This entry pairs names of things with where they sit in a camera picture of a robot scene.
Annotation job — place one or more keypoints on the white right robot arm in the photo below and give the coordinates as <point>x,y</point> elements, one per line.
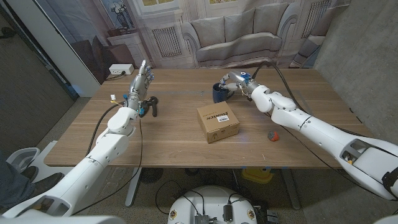
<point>311,124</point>

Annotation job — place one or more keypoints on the yellow floor object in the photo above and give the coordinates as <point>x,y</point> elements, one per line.
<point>258,175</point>

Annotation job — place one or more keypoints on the black shoe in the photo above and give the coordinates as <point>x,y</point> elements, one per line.
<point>46,181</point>

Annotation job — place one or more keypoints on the brown cardboard box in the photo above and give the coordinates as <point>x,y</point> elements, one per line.
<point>214,124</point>

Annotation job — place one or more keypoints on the blue jeans person leg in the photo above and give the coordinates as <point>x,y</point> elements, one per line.
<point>14,186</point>

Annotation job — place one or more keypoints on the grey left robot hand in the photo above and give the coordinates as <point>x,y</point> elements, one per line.
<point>138,87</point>

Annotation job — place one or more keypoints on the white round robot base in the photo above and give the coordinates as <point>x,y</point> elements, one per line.
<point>211,202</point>

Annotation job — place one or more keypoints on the white plastic floor base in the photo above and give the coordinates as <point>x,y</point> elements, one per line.
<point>21,155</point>

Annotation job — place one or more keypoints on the white table leg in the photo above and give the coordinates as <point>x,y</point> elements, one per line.
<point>133,186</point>

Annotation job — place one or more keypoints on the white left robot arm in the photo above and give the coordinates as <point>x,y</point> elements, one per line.
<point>87,168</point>

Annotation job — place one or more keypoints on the small red grey object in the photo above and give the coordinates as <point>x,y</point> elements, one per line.
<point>273,136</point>

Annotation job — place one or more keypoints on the white backdrop side panel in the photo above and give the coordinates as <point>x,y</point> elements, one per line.
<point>62,53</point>

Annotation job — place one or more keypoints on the dark blue ceramic mug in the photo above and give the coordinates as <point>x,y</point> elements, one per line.
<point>219,96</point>

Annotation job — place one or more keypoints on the printed living room backdrop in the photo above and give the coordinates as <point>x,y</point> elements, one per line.
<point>233,31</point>

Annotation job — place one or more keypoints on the grey module on base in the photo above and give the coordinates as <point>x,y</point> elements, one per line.
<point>202,219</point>

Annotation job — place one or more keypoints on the black clip tool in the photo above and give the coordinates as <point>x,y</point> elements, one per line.
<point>154,107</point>

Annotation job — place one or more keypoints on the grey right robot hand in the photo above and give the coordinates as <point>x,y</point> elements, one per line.
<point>239,79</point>

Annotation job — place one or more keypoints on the white power strip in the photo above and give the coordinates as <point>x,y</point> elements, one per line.
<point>121,69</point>

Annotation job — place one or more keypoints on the black box on base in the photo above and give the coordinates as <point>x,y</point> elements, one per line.
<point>228,213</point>

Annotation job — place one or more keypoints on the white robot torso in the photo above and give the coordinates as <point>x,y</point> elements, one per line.
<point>62,220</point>

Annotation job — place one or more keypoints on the black round floor foot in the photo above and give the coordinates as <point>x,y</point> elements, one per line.
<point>151,175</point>

